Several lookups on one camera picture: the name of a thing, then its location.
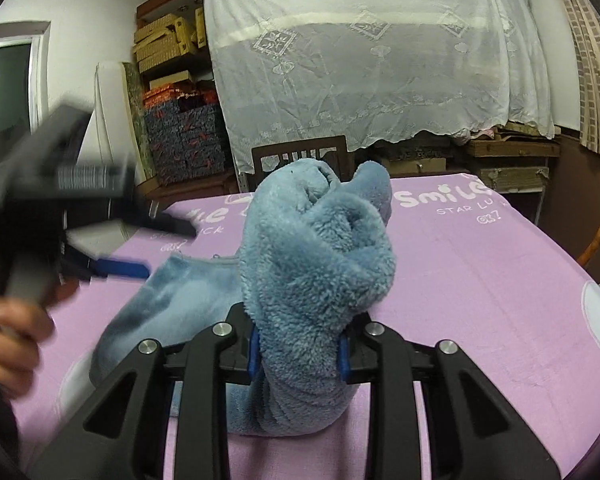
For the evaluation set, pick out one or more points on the green patterned panel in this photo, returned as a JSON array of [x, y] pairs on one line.
[[137, 120]]

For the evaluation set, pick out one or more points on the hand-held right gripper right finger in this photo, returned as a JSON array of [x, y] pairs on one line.
[[344, 360]]

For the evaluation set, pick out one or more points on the window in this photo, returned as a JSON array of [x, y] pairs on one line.
[[5, 90]]

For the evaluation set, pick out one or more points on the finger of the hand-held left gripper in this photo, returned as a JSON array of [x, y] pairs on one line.
[[165, 222], [122, 267]]

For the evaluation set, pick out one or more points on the person's left hand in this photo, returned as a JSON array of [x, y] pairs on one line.
[[10, 355]]

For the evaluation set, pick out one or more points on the wooden crate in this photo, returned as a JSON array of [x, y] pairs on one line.
[[515, 152]]

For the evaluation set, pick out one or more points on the dark wooden chair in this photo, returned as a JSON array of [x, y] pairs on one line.
[[337, 152]]

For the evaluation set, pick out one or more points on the white board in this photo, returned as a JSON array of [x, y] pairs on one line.
[[107, 110]]

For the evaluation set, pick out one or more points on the stack of yellow boxes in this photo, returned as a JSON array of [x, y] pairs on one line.
[[167, 42]]

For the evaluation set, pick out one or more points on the stack of patterned boxes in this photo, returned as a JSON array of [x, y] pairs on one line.
[[185, 135]]

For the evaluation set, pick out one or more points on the checked curtain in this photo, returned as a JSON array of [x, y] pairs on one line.
[[590, 60]]

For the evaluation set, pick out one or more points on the white lace cloth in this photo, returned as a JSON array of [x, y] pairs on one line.
[[370, 60]]

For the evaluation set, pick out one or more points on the purple printed blanket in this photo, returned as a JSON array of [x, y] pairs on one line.
[[480, 280]]

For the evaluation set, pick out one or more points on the blue fleece jacket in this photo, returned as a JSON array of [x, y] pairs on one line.
[[320, 260]]

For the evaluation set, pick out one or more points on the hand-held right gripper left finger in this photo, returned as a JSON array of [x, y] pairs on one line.
[[252, 360]]

